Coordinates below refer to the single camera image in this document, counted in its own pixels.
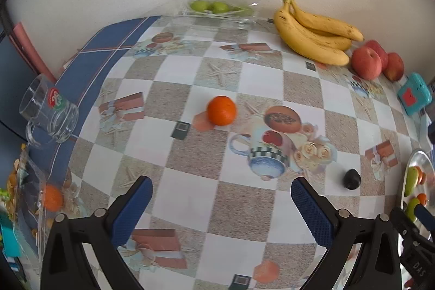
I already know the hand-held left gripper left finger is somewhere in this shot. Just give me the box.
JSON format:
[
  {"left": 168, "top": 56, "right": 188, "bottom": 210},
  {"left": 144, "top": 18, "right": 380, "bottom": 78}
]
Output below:
[{"left": 40, "top": 175, "right": 153, "bottom": 290}]

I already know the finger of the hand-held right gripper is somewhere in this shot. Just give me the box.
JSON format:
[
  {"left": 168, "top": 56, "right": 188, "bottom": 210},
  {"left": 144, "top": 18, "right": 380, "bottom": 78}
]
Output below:
[
  {"left": 416, "top": 203, "right": 435, "bottom": 231},
  {"left": 389, "top": 206, "right": 425, "bottom": 247}
]

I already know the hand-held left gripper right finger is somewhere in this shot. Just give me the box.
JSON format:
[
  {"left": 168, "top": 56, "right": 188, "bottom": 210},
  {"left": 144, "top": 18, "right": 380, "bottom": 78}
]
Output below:
[{"left": 291, "top": 176, "right": 402, "bottom": 290}]

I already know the green jujube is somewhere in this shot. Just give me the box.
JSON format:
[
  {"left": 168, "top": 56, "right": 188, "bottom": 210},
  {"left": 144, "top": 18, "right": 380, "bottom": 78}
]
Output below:
[
  {"left": 406, "top": 198, "right": 420, "bottom": 223},
  {"left": 404, "top": 166, "right": 419, "bottom": 197}
]

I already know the stainless steel basin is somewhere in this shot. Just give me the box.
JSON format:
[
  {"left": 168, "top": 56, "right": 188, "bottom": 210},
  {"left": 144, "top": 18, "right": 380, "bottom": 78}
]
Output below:
[{"left": 401, "top": 149, "right": 435, "bottom": 219}]

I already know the dark plum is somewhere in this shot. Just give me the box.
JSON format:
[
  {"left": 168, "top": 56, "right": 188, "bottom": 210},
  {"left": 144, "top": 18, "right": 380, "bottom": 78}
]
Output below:
[{"left": 343, "top": 169, "right": 361, "bottom": 190}]

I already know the printed checkered tablecloth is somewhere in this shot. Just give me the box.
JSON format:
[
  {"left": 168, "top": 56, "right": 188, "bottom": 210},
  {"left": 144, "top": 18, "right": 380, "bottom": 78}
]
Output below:
[{"left": 14, "top": 15, "right": 435, "bottom": 290}]

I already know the clear plastic container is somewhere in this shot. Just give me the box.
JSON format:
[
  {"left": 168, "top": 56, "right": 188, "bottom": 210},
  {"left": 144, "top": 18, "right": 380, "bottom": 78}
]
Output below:
[{"left": 14, "top": 154, "right": 69, "bottom": 263}]

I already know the teal house-shaped box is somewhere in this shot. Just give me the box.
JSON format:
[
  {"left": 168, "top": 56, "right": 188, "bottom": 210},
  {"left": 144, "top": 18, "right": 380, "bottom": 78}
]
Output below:
[{"left": 397, "top": 73, "right": 433, "bottom": 116}]

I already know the teal plastic item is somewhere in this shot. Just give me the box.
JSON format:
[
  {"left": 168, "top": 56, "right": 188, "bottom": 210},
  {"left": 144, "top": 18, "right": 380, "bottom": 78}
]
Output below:
[{"left": 0, "top": 224, "right": 21, "bottom": 258}]

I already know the clear glass mug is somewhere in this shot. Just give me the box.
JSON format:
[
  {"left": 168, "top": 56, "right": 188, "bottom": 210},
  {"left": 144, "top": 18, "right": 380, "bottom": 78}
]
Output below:
[{"left": 19, "top": 74, "right": 79, "bottom": 149}]

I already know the red apple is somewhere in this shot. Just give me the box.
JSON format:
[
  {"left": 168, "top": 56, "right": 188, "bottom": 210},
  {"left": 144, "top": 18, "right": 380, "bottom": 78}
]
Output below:
[
  {"left": 383, "top": 52, "right": 405, "bottom": 82},
  {"left": 351, "top": 47, "right": 383, "bottom": 80},
  {"left": 364, "top": 39, "right": 389, "bottom": 71}
]

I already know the yellow banana bunch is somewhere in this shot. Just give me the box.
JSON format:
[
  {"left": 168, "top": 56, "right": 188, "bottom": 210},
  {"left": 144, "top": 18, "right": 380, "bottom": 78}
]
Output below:
[{"left": 274, "top": 0, "right": 365, "bottom": 66}]

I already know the clear plastic tray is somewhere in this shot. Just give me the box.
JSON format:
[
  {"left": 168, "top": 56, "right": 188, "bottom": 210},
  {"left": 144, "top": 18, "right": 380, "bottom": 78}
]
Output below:
[{"left": 170, "top": 0, "right": 260, "bottom": 30}]

